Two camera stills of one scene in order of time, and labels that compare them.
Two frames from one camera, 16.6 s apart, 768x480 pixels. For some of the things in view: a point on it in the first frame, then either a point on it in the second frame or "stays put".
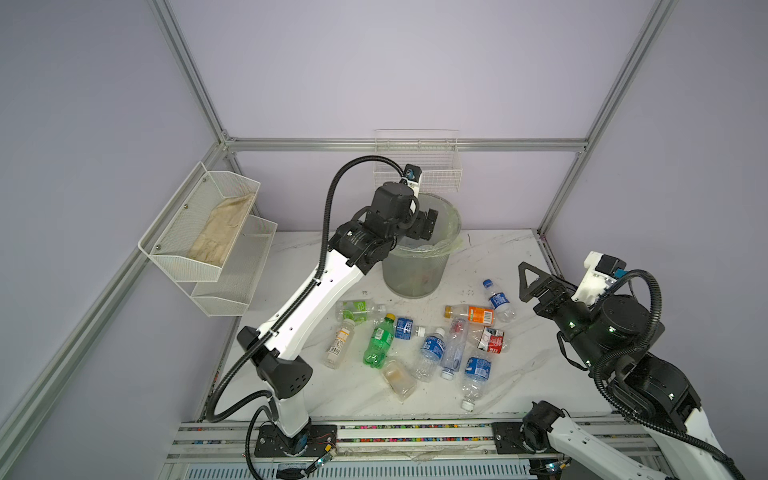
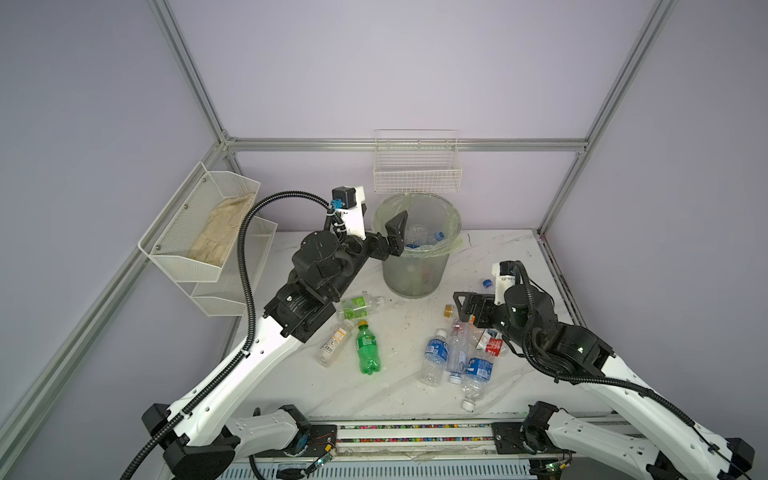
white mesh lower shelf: (232, 294) stays put
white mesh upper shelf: (191, 237) stays put
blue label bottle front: (477, 372) stays put
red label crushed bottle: (492, 340) stays put
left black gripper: (417, 230) → (393, 241)
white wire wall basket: (435, 151) stays put
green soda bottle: (380, 341) → (368, 351)
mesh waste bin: (417, 268) stays put
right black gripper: (543, 281) → (464, 308)
